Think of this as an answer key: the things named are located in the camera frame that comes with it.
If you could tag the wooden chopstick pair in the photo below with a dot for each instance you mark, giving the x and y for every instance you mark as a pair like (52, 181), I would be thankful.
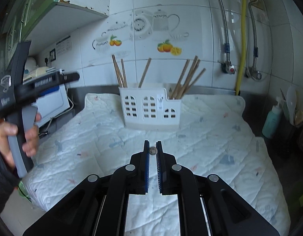
(144, 72)

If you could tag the valve with red knob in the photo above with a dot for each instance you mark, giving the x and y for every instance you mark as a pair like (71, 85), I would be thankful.
(227, 67)

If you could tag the white quilted mat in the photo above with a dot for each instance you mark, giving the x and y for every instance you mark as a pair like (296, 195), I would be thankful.
(212, 138)

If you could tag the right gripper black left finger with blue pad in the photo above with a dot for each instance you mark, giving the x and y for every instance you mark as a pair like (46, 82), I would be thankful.
(133, 178)

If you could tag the teal pump bottle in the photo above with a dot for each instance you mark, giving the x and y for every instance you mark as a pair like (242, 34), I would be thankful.
(273, 119)

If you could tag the white appliance box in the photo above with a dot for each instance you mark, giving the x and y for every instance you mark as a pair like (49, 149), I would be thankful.
(52, 105)

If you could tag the wooden chopstick long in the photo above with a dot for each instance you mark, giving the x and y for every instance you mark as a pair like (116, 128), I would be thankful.
(194, 61)

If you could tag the wall power socket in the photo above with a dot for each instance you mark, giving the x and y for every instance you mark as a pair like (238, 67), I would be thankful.
(51, 57)

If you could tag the white plastic utensil holder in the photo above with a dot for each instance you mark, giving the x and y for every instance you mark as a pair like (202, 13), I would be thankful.
(150, 109)

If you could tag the wooden chopstick low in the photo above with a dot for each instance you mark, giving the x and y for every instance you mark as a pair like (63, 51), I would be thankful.
(193, 82)

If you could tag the wooden chopstick crossing diagonal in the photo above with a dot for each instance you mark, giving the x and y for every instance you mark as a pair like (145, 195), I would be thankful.
(179, 80)

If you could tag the dark utensil pot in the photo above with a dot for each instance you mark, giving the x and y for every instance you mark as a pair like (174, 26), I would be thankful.
(292, 135)

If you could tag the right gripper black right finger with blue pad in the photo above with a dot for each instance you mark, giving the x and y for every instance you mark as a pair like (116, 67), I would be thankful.
(173, 178)

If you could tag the green wall cabinet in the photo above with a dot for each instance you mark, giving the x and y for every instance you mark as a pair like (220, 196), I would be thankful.
(45, 21)

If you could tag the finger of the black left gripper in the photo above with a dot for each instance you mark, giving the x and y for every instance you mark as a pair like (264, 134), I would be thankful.
(71, 77)

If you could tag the chrome angle valve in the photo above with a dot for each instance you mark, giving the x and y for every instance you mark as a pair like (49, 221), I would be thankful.
(253, 73)

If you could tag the dark jacket forearm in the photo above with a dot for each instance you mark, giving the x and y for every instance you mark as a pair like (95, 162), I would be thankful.
(8, 181)

